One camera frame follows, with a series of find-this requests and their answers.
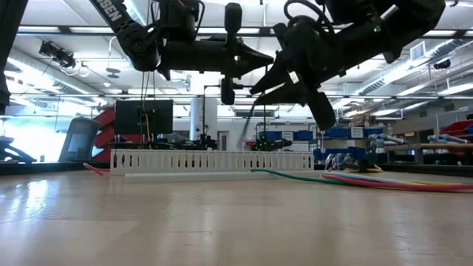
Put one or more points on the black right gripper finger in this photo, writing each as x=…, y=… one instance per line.
x=288, y=96
x=277, y=75

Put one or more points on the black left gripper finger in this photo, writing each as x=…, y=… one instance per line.
x=255, y=69
x=255, y=55

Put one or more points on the white duct cover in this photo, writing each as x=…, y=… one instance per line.
x=184, y=177

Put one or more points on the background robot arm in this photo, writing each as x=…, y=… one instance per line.
x=203, y=142
x=269, y=145

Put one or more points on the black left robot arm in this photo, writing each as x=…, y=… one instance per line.
x=129, y=33

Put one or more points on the black overhead light bar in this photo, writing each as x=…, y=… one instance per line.
x=265, y=31

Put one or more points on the blue storage bin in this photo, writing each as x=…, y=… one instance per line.
x=271, y=135
x=303, y=135
x=374, y=132
x=341, y=134
x=354, y=152

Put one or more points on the white round pillar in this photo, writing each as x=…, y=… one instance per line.
x=210, y=118

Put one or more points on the black computer monitor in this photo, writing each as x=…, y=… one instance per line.
x=127, y=116

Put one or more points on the white ceiling vent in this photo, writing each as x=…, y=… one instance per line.
x=418, y=51

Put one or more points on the grey rolled tube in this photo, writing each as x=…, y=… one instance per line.
x=451, y=139
x=391, y=139

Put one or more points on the red panel structure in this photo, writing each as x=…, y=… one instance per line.
x=105, y=122

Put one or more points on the black ceiling-mounted device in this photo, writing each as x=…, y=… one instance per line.
x=442, y=64
x=55, y=54

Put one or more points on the wooden workbench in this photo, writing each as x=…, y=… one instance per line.
x=425, y=146

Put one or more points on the white grey mesh office chair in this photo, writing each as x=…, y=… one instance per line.
x=79, y=140

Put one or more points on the red storage bin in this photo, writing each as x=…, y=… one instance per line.
x=458, y=128

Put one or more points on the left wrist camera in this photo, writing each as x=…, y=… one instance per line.
x=181, y=22

